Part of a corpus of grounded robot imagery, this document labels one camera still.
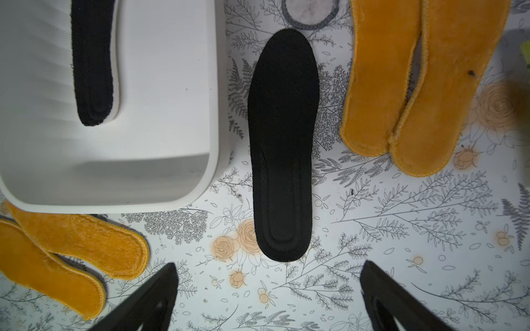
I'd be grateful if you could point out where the white plastic storage box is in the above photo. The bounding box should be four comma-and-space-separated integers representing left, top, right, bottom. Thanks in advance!
1, 1, 229, 214

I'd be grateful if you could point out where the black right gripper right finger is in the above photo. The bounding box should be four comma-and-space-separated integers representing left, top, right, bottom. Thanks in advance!
360, 260, 451, 330

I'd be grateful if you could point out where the orange fuzzy insole right inner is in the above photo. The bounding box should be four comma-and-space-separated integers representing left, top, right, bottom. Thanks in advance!
340, 0, 421, 157

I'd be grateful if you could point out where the grey felt insole right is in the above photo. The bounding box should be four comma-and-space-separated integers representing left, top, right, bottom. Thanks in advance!
281, 0, 340, 30

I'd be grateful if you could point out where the orange fuzzy insole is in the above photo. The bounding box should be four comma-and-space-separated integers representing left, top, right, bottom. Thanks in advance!
7, 202, 150, 280
340, 0, 421, 157
390, 0, 511, 177
1, 219, 106, 320

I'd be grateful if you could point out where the black foam insole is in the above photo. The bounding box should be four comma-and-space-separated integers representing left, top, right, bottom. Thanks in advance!
248, 29, 320, 262
70, 0, 120, 127

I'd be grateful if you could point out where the orange fuzzy insole front upper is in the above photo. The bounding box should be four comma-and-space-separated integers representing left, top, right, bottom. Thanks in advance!
7, 202, 150, 280

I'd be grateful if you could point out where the orange fuzzy insole right outer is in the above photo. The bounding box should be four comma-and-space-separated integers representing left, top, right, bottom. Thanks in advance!
390, 0, 511, 177

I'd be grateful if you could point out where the orange fuzzy insole front lower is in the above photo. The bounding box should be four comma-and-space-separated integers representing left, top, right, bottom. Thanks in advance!
1, 219, 106, 320

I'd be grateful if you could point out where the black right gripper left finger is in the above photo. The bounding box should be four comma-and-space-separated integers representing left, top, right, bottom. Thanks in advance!
92, 263, 179, 330

